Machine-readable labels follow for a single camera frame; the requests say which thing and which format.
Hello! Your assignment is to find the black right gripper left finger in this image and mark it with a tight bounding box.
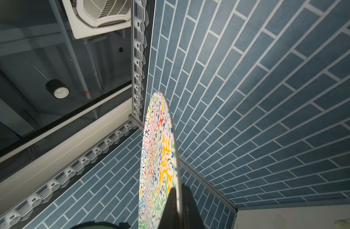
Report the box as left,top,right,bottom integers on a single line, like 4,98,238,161
158,188,178,229

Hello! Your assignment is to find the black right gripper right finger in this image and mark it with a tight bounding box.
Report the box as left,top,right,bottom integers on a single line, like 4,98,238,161
182,184,205,229

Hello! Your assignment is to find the round colourful patterned plate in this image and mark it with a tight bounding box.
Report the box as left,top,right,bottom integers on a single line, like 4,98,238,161
138,92,183,229

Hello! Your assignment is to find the green grey microfibre cloth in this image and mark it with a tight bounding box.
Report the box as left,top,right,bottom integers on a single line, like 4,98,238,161
71,221,131,229

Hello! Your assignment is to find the black hanging spotlight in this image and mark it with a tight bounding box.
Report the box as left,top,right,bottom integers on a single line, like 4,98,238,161
46,79,70,99

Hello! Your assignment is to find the white ceiling air conditioner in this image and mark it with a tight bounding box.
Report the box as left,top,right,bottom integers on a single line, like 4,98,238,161
62,0,132,39

